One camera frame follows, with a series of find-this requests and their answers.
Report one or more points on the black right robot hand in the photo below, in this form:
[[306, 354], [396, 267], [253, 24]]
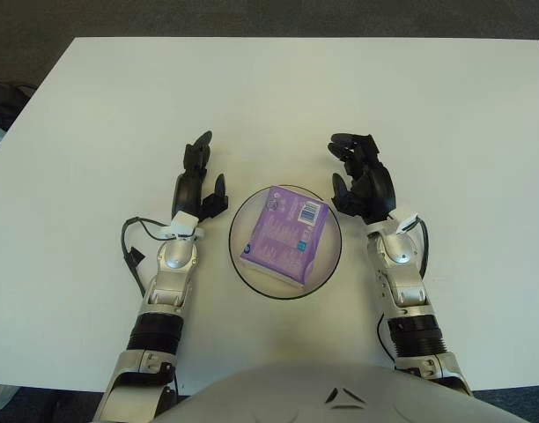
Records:
[[377, 189]]

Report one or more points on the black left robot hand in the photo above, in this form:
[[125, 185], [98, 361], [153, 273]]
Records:
[[188, 194]]

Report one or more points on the purple tissue paper pack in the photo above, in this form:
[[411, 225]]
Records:
[[282, 238]]

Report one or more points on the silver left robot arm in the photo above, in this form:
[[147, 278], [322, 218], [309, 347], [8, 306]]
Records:
[[166, 282]]

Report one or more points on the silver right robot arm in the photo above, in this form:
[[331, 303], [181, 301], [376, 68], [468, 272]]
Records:
[[401, 273]]

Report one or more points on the white plate with black rim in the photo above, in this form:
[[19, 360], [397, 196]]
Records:
[[252, 277]]

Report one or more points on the black bag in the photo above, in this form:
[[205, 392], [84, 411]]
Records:
[[7, 103]]

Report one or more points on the grey robot torso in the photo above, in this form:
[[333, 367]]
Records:
[[335, 396]]

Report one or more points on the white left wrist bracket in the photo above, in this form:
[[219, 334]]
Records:
[[183, 222]]

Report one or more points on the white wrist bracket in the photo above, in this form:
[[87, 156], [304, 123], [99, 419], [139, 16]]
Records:
[[406, 224], [183, 222]]

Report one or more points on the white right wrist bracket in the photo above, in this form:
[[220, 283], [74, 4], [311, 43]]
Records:
[[406, 224]]

